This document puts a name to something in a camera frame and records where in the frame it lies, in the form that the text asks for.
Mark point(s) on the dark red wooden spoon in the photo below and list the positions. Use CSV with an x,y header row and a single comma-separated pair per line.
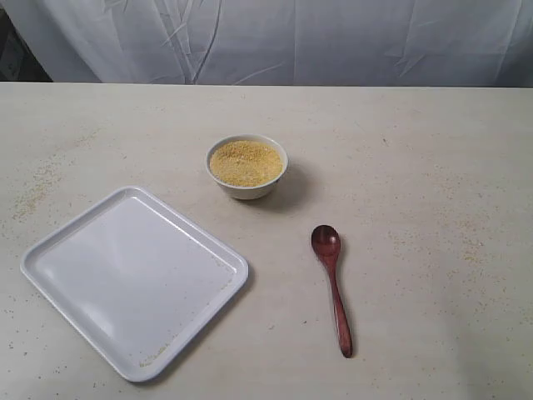
x,y
326,244

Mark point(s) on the tan granulated powder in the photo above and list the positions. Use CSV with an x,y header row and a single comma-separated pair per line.
x,y
245,163

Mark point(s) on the white ceramic bowl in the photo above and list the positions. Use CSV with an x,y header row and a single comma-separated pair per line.
x,y
249,193

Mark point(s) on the white rectangular plastic tray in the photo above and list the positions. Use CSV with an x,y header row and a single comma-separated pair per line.
x,y
137,279

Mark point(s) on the white backdrop cloth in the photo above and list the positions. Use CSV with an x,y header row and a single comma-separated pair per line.
x,y
325,43

